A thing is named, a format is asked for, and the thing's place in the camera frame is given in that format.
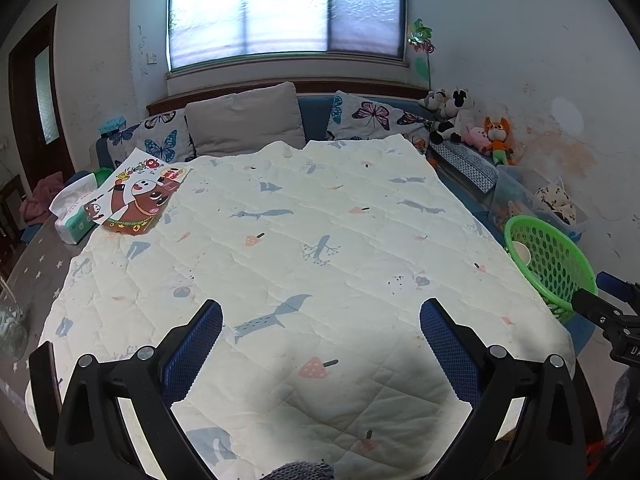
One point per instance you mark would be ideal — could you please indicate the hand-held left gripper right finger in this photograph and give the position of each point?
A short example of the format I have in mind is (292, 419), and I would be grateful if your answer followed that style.
(450, 355)

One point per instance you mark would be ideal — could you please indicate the cream quilted blanket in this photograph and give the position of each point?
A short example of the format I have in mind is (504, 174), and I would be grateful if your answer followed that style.
(300, 270)

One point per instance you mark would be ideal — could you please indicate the large butterfly print cushion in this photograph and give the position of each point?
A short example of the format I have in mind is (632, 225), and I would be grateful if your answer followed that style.
(370, 115)

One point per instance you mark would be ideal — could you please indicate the person's right forearm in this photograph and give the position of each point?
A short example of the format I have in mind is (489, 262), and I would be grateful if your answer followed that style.
(622, 410)

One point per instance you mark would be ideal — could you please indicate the cartoon bear paper sheet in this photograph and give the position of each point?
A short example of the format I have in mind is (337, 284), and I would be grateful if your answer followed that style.
(140, 195)

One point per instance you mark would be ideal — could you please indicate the cream patterned cloth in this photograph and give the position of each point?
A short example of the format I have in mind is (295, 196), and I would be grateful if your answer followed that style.
(555, 200)

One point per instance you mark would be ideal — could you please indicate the pink pig plush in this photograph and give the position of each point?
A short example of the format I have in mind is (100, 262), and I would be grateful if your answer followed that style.
(476, 137)

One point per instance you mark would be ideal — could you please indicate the white wall switch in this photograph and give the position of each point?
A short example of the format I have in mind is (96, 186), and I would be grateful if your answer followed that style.
(153, 58)

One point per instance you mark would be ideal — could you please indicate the pink cloth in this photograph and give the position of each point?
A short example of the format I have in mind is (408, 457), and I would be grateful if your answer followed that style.
(42, 195)

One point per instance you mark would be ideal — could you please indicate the smartphone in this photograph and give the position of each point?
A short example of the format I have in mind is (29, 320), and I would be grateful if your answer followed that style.
(45, 395)

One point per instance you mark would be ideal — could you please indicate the small teal box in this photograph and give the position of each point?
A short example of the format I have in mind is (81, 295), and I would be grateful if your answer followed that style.
(111, 124)

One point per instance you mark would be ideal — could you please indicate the white paper cup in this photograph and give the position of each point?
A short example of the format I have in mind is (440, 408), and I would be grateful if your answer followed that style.
(521, 252)

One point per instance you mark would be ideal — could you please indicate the grey star tablecloth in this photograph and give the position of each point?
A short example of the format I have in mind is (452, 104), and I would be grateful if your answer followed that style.
(40, 270)

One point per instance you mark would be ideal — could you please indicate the clear plastic storage box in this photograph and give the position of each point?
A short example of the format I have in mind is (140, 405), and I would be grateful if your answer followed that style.
(520, 185)

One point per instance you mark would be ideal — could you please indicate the black white cow plush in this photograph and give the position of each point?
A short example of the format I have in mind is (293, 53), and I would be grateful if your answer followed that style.
(457, 107)

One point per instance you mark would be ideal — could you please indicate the dark wooden door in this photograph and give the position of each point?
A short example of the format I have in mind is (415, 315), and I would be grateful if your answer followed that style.
(25, 100)

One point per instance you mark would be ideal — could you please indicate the clear glass jar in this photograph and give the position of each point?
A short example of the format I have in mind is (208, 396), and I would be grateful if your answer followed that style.
(12, 330)

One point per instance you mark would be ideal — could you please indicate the grey white plush toy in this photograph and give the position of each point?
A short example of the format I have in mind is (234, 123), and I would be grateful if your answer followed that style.
(432, 101)

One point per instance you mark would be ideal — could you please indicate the person's grey knitted sweater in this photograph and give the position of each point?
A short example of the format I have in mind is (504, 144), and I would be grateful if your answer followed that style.
(302, 471)

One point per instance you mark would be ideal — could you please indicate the green plastic basket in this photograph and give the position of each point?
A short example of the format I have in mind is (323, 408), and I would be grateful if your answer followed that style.
(525, 220)

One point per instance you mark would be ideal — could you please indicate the blue patterned towel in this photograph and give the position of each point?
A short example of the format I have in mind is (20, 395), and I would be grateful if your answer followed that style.
(470, 167)

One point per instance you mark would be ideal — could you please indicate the brown wooden sofa backrest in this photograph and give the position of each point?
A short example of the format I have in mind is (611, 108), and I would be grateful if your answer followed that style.
(350, 87)

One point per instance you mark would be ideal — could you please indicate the colourful pinwheel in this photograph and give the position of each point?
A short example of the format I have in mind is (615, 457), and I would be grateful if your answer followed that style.
(417, 40)

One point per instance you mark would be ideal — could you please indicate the green white tissue pack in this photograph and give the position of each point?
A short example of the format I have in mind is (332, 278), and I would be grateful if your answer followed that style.
(77, 225)

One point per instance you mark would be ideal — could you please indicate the small butterfly print cushion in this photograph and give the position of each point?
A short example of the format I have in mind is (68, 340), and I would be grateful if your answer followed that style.
(160, 140)

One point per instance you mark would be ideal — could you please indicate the orange fox plush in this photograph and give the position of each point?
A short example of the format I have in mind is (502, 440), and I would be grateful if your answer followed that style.
(497, 132)

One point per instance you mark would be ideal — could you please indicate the beige cushion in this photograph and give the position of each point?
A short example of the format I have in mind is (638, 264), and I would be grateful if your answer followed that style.
(245, 120)

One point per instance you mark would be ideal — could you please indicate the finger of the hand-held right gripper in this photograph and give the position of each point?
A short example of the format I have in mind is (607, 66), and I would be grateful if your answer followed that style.
(595, 305)
(620, 285)

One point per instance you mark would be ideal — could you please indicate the large glass window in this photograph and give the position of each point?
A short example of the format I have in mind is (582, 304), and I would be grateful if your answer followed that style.
(285, 10)

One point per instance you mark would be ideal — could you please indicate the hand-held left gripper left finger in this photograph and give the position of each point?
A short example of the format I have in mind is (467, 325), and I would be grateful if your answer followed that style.
(192, 355)

